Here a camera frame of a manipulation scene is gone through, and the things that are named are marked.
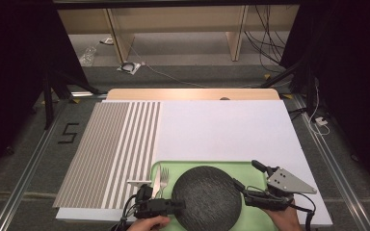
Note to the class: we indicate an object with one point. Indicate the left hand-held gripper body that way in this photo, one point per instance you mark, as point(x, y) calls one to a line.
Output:
point(151, 207)

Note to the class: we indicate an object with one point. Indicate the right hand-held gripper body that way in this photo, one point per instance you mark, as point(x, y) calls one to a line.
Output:
point(287, 183)

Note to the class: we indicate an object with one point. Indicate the green tray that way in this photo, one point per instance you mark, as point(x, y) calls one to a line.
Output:
point(250, 173)

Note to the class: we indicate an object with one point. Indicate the silver knife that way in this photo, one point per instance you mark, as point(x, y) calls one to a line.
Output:
point(157, 183)

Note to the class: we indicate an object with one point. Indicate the black textured plate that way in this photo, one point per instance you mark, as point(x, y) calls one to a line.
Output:
point(205, 199)

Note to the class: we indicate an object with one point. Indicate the silver fork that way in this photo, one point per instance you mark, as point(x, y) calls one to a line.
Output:
point(164, 179)

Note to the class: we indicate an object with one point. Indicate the person's left hand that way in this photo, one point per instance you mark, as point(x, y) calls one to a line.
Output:
point(147, 224)

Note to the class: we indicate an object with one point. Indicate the person's right hand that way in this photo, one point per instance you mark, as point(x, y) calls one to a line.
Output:
point(285, 219)

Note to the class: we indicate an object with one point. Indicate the white board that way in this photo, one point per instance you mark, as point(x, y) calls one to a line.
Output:
point(221, 131)

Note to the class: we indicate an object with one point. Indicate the grey striped placemat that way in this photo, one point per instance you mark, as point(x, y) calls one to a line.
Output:
point(109, 154)

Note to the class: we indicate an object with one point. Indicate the white power adapter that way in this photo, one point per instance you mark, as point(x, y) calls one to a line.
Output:
point(321, 121)

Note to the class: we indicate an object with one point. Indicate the black metal stand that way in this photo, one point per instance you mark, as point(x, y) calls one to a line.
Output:
point(282, 73)
point(47, 102)

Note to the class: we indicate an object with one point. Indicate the light wooden table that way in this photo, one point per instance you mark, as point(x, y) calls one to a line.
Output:
point(189, 94)

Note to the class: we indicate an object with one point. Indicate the black curtain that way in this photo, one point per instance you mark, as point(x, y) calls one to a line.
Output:
point(350, 80)
point(13, 64)

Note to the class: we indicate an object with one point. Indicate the clear plastic bag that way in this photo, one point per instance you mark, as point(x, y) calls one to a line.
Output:
point(88, 57)

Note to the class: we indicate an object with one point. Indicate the wooden shelf unit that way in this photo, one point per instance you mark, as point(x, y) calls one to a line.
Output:
point(179, 19)

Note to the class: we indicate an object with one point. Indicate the metal floor rail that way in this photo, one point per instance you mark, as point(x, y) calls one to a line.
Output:
point(349, 192)
point(19, 192)

